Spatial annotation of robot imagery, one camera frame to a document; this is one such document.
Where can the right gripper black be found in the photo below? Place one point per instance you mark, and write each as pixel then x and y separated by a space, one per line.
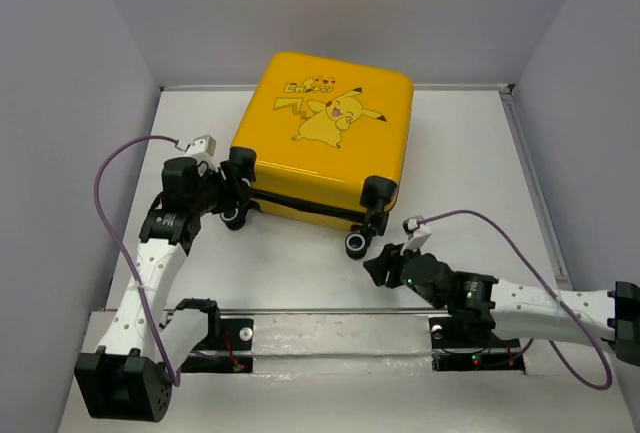
pixel 389 259

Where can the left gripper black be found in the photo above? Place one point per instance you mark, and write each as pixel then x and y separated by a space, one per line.
pixel 241 190

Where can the yellow hard-shell suitcase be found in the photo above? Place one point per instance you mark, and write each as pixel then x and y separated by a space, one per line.
pixel 323 141

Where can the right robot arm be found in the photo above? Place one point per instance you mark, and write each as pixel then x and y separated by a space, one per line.
pixel 482 310

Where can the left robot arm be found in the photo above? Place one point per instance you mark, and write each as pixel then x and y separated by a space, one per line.
pixel 137 363

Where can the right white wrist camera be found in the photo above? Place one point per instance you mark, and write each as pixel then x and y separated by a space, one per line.
pixel 417 231

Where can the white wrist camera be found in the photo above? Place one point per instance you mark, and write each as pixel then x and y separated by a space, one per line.
pixel 417 231
pixel 198 156

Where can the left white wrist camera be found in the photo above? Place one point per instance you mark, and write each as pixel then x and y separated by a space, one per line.
pixel 198 156

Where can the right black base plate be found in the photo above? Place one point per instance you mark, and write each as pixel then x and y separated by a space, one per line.
pixel 453 351

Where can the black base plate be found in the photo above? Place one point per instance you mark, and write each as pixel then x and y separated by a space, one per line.
pixel 230 352
pixel 453 351

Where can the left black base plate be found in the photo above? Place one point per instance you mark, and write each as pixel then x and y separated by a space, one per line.
pixel 230 352

